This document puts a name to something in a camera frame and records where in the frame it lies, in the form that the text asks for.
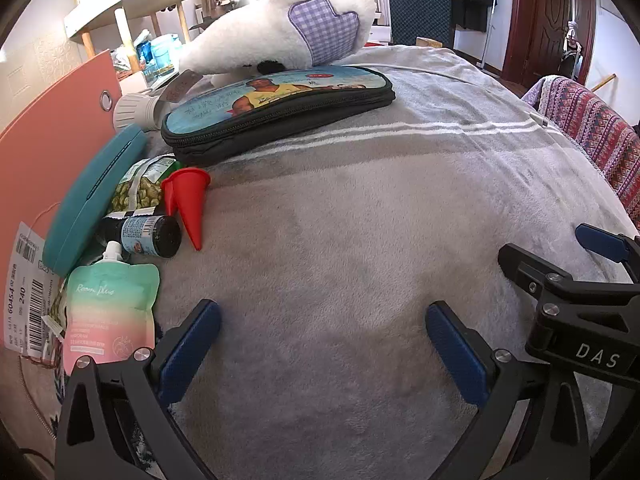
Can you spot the small wooden block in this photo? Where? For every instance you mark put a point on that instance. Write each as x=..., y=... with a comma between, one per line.
x=429, y=42

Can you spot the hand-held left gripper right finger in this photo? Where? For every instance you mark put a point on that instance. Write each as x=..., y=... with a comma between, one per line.
x=457, y=355

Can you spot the brown plush toy tag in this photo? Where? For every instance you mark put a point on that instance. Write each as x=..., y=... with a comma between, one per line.
x=182, y=87

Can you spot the dark green quilted panel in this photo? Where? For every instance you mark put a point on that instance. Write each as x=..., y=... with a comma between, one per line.
x=420, y=0

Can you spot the teal glasses case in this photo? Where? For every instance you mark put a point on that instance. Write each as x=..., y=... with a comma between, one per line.
x=90, y=195

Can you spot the grey striped blanket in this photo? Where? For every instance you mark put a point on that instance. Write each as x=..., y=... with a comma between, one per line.
x=350, y=220

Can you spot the small red plastic cone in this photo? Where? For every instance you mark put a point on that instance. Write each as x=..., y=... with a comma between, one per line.
x=169, y=195

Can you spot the white plush toy purple patch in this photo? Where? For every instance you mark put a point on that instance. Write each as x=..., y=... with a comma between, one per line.
x=240, y=35

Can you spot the black printed pencil case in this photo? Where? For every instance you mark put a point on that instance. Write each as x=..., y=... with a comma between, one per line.
x=280, y=110

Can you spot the wooden shelf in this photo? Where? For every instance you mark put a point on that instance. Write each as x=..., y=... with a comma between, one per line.
x=125, y=7

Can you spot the dark bottle blue label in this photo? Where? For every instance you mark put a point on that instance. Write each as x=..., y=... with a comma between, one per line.
x=145, y=235

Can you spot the grey ribbed bottle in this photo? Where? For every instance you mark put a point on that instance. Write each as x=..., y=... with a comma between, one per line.
x=132, y=110

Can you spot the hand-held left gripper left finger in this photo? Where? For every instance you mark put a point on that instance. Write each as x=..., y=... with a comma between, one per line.
x=192, y=345

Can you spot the brown wooden door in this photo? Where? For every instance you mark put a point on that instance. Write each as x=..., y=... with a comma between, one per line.
x=545, y=20

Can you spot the pastel spouted pouch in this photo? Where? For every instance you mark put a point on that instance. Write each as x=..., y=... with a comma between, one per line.
x=110, y=310

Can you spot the patterned woven cloth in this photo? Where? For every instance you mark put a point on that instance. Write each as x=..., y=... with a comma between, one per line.
x=595, y=125

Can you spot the large red plastic cone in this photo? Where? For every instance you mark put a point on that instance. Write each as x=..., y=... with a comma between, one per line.
x=192, y=200

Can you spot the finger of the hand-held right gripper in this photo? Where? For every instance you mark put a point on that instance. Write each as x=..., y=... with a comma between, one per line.
x=602, y=242
x=530, y=267

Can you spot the wooden stick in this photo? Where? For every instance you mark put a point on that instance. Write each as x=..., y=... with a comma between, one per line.
x=604, y=82

